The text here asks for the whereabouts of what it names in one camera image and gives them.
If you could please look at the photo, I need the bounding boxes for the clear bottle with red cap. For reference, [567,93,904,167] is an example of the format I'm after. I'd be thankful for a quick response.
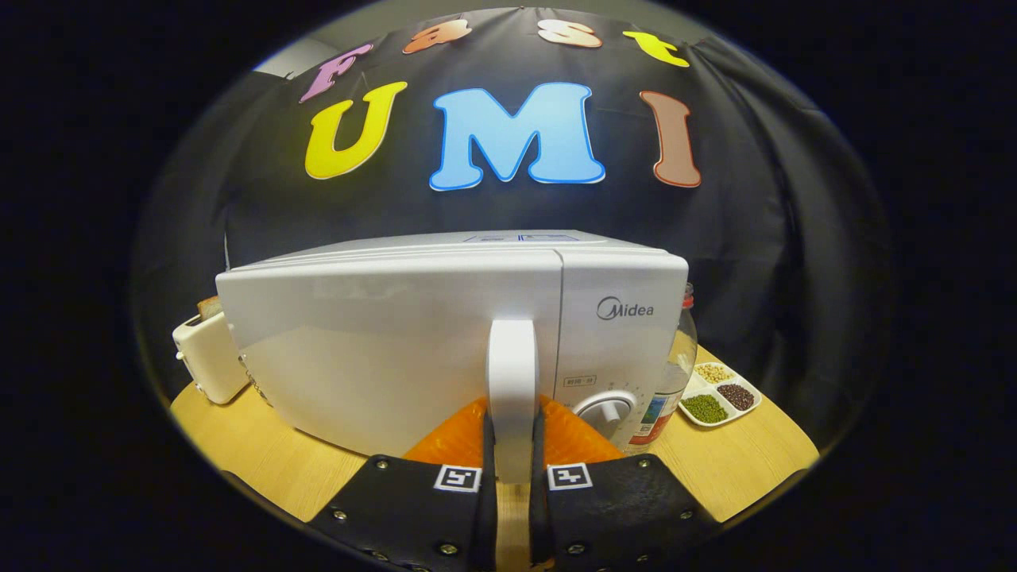
[628,284,698,454]

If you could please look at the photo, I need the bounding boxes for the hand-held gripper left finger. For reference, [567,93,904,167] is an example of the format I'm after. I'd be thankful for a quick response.
[308,395,497,572]

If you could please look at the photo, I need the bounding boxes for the white microwave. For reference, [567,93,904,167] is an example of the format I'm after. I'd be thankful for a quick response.
[215,230,690,485]

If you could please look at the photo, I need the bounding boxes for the metal wire rack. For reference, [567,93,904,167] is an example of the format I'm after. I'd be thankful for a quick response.
[238,354,275,408]

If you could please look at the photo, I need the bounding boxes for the white divided dish of beans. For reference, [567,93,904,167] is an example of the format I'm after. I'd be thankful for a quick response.
[678,361,764,428]

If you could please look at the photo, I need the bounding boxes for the black backdrop cloth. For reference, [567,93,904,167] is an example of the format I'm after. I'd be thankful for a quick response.
[131,8,891,430]

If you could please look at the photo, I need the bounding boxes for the cream toaster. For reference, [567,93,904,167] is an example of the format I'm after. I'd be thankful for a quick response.
[172,311,251,406]

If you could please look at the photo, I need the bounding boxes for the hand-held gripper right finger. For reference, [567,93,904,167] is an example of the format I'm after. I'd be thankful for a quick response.
[531,395,720,572]

